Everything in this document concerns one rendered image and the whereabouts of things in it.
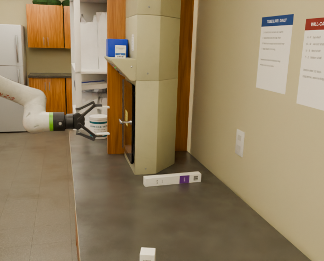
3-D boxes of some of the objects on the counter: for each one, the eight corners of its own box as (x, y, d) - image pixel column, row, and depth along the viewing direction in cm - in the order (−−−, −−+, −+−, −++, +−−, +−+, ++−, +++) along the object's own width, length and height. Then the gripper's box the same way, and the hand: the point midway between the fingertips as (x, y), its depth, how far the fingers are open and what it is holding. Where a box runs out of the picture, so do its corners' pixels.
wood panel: (185, 149, 232) (197, -99, 200) (186, 150, 229) (199, -101, 197) (107, 153, 220) (106, -112, 187) (108, 154, 217) (107, -114, 184)
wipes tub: (107, 134, 263) (107, 113, 259) (109, 139, 251) (109, 117, 247) (88, 134, 260) (88, 114, 256) (90, 139, 247) (89, 117, 244)
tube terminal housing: (165, 154, 221) (170, 20, 203) (182, 172, 191) (189, 16, 173) (124, 156, 215) (125, 18, 197) (135, 175, 184) (137, 14, 166)
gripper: (66, 147, 180) (110, 146, 185) (65, 97, 174) (110, 97, 180) (66, 143, 187) (108, 142, 192) (64, 95, 181) (108, 95, 187)
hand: (107, 120), depth 186 cm, fingers open, 13 cm apart
